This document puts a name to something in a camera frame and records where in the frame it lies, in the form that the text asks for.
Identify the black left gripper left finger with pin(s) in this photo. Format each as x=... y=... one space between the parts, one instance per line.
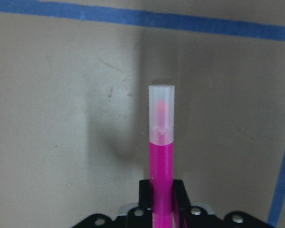
x=145 y=195

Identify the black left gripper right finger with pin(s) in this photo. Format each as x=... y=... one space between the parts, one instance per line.
x=180 y=198

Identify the pink highlighter pen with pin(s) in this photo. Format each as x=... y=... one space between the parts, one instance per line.
x=161 y=138

